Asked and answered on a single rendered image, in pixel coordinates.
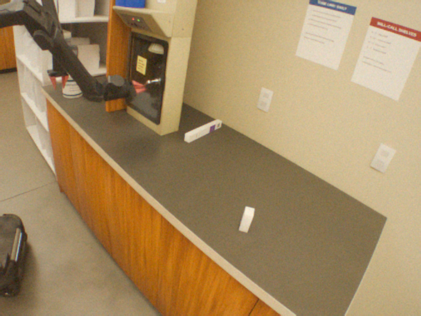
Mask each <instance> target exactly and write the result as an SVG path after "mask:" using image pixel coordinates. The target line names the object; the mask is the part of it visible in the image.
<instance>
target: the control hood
mask: <svg viewBox="0 0 421 316"><path fill-rule="evenodd" d="M113 9H114V10H115V12H116V13H117V14H118V15H119V17H120V18H121V19H122V21H123V22H124V23H125V24H126V25H127V26H128V27H130V28H134V27H131V26H129V25H128V24H127V23H126V21H125V20H124V19H123V18H122V16H121V15H120V14H126V15H130V16H136V17H140V18H142V19H143V20H144V21H145V23H146V24H147V26H148V27H149V28H150V30H151V31H152V32H150V31H146V30H143V29H139V30H142V31H146V32H149V33H154V34H158V35H161V36H165V37H171V36H172V28H173V22H174V13H168V12H163V11H156V10H152V9H145V8H124V7H119V6H113ZM135 29H138V28H135Z"/></svg>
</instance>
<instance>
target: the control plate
mask: <svg viewBox="0 0 421 316"><path fill-rule="evenodd" d="M120 15H121V16H122V18H123V19H124V20H125V21H126V23H127V24H128V23H129V24H128V25H129V26H131V27H134V28H138V29H143V30H146V31H150V32H152V31H151V30H150V28H149V27H148V26H147V24H146V23H145V21H144V20H143V19H142V18H140V17H136V16H130V15H126V14H120ZM133 19H134V20H133ZM138 20H139V21H138ZM131 23H132V24H133V25H131ZM134 23H136V25H137V26H138V25H140V26H138V27H136V26H135V25H134ZM141 26H143V27H141ZM144 26H145V27H146V28H144Z"/></svg>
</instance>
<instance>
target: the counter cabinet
mask: <svg viewBox="0 0 421 316"><path fill-rule="evenodd" d="M46 106H47V113H48V123H49V132H50V137H51V145H52V150H53V157H54V162H55V169H56V175H57V179H58V185H59V189H60V192H63V191H64V192H65V193H66V195H67V196H68V198H69V199H70V201H71V202H72V204H73V205H74V207H75V208H76V210H77V211H78V212H79V214H80V215H81V217H82V218H83V219H84V220H85V222H86V223H87V225H88V226H89V227H90V229H91V230H92V231H93V233H94V234H95V236H96V237H97V238H98V239H99V240H100V242H101V243H102V245H103V246H104V247H105V248H106V250H107V251H108V252H109V254H110V255H111V256H112V257H113V259H114V260H115V261H116V262H117V263H118V265H119V266H120V267H121V268H122V270H123V271H124V272H125V273H126V274H127V275H128V277H129V278H130V279H131V281H132V282H134V284H135V285H136V286H137V287H138V289H139V290H140V291H141V292H142V293H143V294H144V295H145V296H146V297H147V298H148V300H149V301H150V302H151V303H152V304H153V305H154V307H155V308H156V309H157V310H158V311H159V312H160V313H161V314H162V315H163V316H282V315H280V314H279V313H277V311H275V310H274V309H272V308H271V307H270V306H269V305H268V304H266V303H265V302H263V301H262V300H261V299H260V298H259V297H257V296H256V295H255V294H253V293H252V292H251V291H250V290H248V289H247V288H246V287H245V286H244V285H242V284H241V283H240V282H239V281H237V280H236V279H235V278H234V277H233V276H231V275H230V274H229V273H228V272H226V271H225V270H224V269H223V268H222V267H220V266H219V265H218V264H217V263H216V262H215V261H213V260H212V259H211V258H210V257H208V256H207V255H206V254H205V253H204V252H203V251H202V250H200V249H199V248H198V247H197V246H196V245H195V244H193V242H191V241H190V240H189V239H188V238H187V237H185V236H184V235H183V234H182V233H181V232H180V231H179V230H178V229H177V228H176V227H174V226H173V225H172V224H171V223H170V222H169V221H167V220H166V219H165V218H164V217H163V216H162V215H161V214H160V213H159V212H158V211H157V210H156V209H155V208H154V207H153V206H151V205H150V204H149V203H148V202H147V201H146V200H145V199H144V198H143V197H142V196H141V195H139V193H138V192H137V191H136V190H134V188H133V187H132V186H131V185H129V183H128V182H127V181H126V180H124V178H123V177H122V176H121V175H119V173H118V172H117V171H116V170H114V168H113V167H112V166H111V165H110V164H109V163H108V162H107V161H106V160H105V159H104V158H103V157H102V156H101V155H100V154H99V153H98V152H97V151H96V150H95V149H94V148H93V147H92V146H91V145H90V144H89V143H88V142H87V141H86V140H85V139H84V138H83V137H82V136H81V135H80V134H79V133H78V131H77V130H76V129H75V128H74V127H73V126H72V125H71V124H70V123H69V122H68V121H67V119H65V118H64V116H62V114H60V112H59V111H58V110H57V109H56V108H55V107H54V106H53V104H52V103H51V102H50V101H49V100H48V99H47V98H46Z"/></svg>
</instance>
